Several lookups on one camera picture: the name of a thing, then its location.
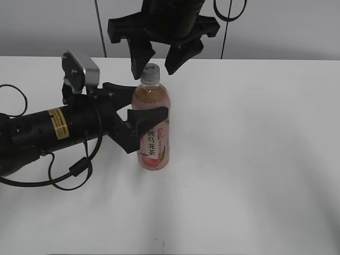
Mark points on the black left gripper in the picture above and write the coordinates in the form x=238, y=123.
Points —
x=96, y=114

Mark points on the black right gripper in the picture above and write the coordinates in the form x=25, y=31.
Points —
x=165, y=22

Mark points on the white bottle cap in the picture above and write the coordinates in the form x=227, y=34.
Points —
x=150, y=73

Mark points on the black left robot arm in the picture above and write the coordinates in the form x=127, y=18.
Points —
x=25, y=138

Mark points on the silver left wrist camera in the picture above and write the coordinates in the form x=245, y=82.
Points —
x=79, y=71

